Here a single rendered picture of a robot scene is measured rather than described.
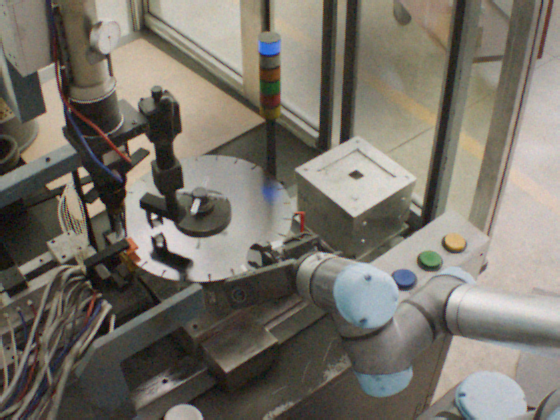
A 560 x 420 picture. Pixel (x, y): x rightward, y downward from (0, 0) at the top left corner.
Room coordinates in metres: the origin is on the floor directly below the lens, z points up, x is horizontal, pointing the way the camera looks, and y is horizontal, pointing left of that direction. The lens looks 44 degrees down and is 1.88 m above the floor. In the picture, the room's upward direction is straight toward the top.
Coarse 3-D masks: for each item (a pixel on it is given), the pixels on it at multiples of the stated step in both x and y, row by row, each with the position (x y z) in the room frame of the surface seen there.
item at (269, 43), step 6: (258, 36) 1.23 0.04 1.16; (264, 36) 1.23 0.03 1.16; (270, 36) 1.23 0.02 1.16; (276, 36) 1.23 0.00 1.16; (258, 42) 1.22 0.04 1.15; (264, 42) 1.20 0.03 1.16; (270, 42) 1.20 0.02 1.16; (276, 42) 1.21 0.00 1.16; (258, 48) 1.22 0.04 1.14; (264, 48) 1.20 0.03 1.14; (270, 48) 1.20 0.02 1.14; (276, 48) 1.21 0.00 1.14; (264, 54) 1.20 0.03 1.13; (270, 54) 1.20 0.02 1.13
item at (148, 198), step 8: (176, 192) 0.88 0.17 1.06; (144, 200) 0.90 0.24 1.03; (152, 200) 0.90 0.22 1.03; (160, 200) 0.90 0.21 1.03; (168, 200) 0.87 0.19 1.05; (176, 200) 0.88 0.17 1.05; (144, 208) 0.90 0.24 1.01; (152, 208) 0.89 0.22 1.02; (160, 208) 0.88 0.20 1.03; (168, 208) 0.87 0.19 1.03; (176, 208) 0.87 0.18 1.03; (184, 208) 0.88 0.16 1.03; (160, 216) 0.88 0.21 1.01; (168, 216) 0.87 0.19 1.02; (176, 216) 0.86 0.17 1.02; (184, 216) 0.88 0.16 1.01; (152, 224) 0.89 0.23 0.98
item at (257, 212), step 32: (192, 160) 1.10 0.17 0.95; (224, 160) 1.10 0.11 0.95; (128, 192) 1.01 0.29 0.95; (224, 192) 1.00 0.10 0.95; (256, 192) 1.00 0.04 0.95; (128, 224) 0.92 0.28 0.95; (160, 224) 0.92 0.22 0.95; (256, 224) 0.92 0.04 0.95; (288, 224) 0.92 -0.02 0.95; (128, 256) 0.84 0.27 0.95; (160, 256) 0.84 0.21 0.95; (192, 256) 0.84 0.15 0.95; (224, 256) 0.84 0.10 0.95
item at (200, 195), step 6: (204, 180) 0.98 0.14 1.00; (204, 186) 0.97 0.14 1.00; (180, 192) 0.95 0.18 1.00; (186, 192) 0.95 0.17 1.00; (192, 192) 0.94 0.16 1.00; (198, 192) 0.94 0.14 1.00; (204, 192) 0.94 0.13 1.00; (192, 198) 0.94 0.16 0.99; (198, 198) 0.93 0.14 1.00; (204, 198) 0.94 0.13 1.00; (210, 198) 0.94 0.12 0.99; (216, 198) 0.94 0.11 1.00; (222, 198) 0.93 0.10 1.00; (198, 204) 0.92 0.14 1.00; (204, 204) 0.93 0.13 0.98; (192, 210) 0.90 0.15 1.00
